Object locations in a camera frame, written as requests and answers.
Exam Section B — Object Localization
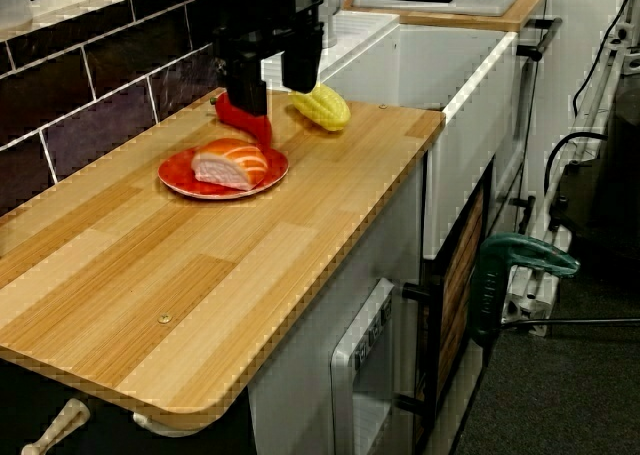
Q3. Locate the salmon nigiri sushi toy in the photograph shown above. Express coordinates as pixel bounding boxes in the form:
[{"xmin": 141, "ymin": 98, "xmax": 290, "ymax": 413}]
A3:
[{"xmin": 190, "ymin": 137, "xmax": 269, "ymax": 192}]

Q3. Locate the white wooden handle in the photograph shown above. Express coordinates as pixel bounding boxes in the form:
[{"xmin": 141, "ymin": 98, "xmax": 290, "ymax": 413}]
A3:
[{"xmin": 22, "ymin": 397, "xmax": 93, "ymax": 455}]

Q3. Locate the white bracket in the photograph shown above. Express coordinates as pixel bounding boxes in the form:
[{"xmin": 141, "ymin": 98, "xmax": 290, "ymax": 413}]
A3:
[{"xmin": 132, "ymin": 408, "xmax": 221, "ymax": 437}]

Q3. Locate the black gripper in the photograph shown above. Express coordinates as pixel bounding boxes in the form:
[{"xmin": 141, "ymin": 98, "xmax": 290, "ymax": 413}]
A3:
[{"xmin": 213, "ymin": 0, "xmax": 325, "ymax": 117}]

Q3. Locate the white toy kitchen cabinet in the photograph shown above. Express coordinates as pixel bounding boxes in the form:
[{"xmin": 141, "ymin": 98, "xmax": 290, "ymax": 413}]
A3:
[{"xmin": 248, "ymin": 164, "xmax": 427, "ymax": 455}]

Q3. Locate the white toy oven door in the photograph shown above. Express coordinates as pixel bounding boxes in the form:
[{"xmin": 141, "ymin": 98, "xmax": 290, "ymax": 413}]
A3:
[{"xmin": 329, "ymin": 276, "xmax": 397, "ymax": 455}]

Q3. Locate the looped black cable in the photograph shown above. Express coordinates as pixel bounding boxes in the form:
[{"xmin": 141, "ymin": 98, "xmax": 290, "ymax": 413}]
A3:
[{"xmin": 543, "ymin": 131, "xmax": 611, "ymax": 176}]

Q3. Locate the black door handle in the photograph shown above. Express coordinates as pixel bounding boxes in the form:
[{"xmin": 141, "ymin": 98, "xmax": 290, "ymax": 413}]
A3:
[{"xmin": 393, "ymin": 280, "xmax": 444, "ymax": 419}]

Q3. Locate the yellow toy corn cob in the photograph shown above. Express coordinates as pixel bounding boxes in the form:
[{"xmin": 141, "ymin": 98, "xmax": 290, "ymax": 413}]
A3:
[{"xmin": 288, "ymin": 83, "xmax": 352, "ymax": 134}]

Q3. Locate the silver aluminium frame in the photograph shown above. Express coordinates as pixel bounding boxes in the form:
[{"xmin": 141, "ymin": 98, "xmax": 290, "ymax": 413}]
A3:
[{"xmin": 499, "ymin": 14, "xmax": 636, "ymax": 337}]

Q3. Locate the white toy sink unit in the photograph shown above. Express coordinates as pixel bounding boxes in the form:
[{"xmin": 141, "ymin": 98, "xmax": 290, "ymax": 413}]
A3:
[{"xmin": 257, "ymin": 10, "xmax": 521, "ymax": 261}]

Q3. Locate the black rod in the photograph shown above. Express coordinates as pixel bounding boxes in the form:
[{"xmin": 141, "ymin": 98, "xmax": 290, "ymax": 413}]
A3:
[{"xmin": 499, "ymin": 316, "xmax": 640, "ymax": 330}]

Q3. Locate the white container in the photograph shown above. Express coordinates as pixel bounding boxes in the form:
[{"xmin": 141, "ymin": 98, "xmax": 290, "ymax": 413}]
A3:
[{"xmin": 0, "ymin": 0, "xmax": 34, "ymax": 29}]

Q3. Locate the wood panel cabinet door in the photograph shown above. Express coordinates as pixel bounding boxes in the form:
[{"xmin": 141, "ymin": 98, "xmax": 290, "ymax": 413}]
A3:
[{"xmin": 422, "ymin": 159, "xmax": 497, "ymax": 426}]

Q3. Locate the red toy chili pepper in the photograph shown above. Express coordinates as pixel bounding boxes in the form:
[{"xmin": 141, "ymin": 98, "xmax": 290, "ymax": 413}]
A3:
[{"xmin": 209, "ymin": 90, "xmax": 274, "ymax": 149}]

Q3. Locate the black cabinet handle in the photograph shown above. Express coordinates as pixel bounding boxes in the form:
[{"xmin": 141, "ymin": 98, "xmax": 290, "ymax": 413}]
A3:
[{"xmin": 508, "ymin": 194, "xmax": 537, "ymax": 236}]

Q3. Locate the black oven handle bar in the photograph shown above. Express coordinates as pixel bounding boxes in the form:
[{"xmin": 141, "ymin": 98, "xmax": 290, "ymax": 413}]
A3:
[{"xmin": 516, "ymin": 17, "xmax": 563, "ymax": 62}]

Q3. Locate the red round plate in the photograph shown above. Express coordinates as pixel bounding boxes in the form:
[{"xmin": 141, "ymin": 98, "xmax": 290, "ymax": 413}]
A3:
[{"xmin": 157, "ymin": 141, "xmax": 291, "ymax": 201}]

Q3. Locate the thin black cable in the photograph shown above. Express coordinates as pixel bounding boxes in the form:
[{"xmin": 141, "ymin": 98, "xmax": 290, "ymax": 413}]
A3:
[{"xmin": 572, "ymin": 0, "xmax": 640, "ymax": 119}]

